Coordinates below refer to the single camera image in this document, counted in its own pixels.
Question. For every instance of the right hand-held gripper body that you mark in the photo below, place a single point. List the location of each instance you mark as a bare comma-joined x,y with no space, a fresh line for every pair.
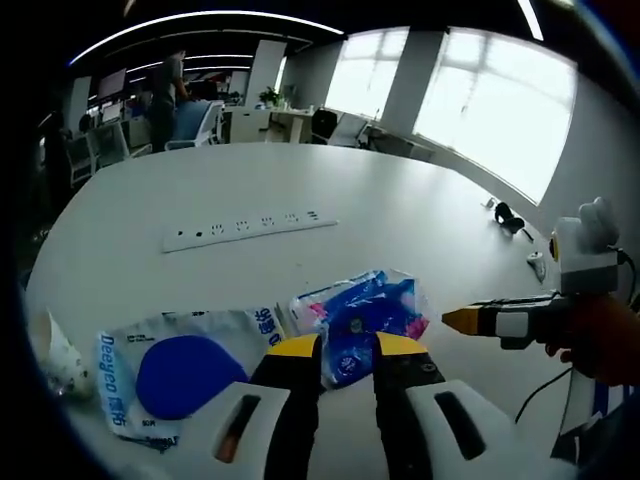
587,250

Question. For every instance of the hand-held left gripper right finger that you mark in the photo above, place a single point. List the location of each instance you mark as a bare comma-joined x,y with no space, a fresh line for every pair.
415,425

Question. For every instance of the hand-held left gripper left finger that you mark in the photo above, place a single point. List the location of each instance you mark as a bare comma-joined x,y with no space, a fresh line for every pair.
295,410

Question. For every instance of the blue tissue pack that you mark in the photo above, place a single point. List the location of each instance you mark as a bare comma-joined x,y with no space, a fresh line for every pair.
350,310

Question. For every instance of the white Deeyeo plastic bag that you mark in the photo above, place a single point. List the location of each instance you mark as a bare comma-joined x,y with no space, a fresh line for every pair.
185,375

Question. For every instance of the white paper cup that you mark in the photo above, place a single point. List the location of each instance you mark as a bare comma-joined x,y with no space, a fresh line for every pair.
65,350

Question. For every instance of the small white device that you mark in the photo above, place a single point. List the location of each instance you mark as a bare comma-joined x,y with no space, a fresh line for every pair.
537,265

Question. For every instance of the small black device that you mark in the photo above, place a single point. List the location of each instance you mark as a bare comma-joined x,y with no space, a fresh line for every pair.
507,217

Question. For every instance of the white blue printed clothing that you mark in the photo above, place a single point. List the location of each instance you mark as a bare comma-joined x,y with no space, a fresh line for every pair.
600,415

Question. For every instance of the white power strip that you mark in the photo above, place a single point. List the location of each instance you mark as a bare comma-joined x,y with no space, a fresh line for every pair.
250,229

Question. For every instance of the white round table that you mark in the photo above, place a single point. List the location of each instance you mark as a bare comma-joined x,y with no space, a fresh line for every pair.
350,185

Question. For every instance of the black office chair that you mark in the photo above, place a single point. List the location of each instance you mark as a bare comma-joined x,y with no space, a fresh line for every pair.
324,125

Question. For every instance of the white background desk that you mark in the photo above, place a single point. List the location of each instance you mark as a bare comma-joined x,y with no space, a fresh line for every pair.
260,125

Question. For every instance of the white office chair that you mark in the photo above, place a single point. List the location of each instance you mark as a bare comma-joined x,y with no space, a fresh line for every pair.
197,122

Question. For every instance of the potted green plant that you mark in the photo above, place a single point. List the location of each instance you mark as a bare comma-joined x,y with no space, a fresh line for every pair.
270,96

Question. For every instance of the background computer monitor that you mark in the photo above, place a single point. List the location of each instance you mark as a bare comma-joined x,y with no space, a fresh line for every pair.
112,85

